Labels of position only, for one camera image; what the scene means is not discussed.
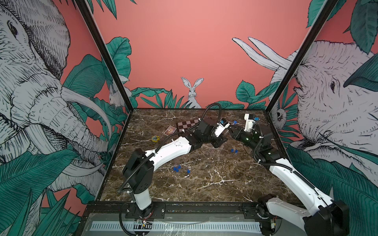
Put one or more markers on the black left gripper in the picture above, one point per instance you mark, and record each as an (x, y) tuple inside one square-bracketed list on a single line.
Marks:
[(219, 141)]

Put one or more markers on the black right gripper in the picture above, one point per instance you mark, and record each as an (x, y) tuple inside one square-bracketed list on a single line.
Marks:
[(239, 133)]

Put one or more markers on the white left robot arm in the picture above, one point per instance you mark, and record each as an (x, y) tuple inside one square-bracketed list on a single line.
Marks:
[(139, 170)]

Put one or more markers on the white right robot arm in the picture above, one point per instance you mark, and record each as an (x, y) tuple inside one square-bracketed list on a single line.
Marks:
[(321, 215)]

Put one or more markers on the brown checkered chess board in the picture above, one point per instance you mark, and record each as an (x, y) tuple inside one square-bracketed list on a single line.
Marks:
[(185, 125)]

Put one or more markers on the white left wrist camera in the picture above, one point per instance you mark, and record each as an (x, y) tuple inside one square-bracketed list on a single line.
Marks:
[(222, 125)]

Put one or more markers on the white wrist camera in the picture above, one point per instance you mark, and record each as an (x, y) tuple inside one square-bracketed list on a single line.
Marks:
[(222, 125), (250, 119)]

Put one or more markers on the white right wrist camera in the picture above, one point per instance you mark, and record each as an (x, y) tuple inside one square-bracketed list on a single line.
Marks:
[(250, 119)]

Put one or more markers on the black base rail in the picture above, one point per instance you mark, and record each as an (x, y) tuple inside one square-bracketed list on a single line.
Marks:
[(161, 210)]

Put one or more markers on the white slotted cable duct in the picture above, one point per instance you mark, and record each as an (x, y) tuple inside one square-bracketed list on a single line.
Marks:
[(158, 226)]

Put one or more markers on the black frame post right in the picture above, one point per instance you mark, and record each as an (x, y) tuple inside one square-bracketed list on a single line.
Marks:
[(317, 26)]

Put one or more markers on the black frame post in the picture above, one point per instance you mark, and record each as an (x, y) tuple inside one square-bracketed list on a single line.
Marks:
[(317, 26), (98, 39)]

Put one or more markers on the black frame post left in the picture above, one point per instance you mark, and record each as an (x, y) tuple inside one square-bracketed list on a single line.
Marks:
[(98, 39)]

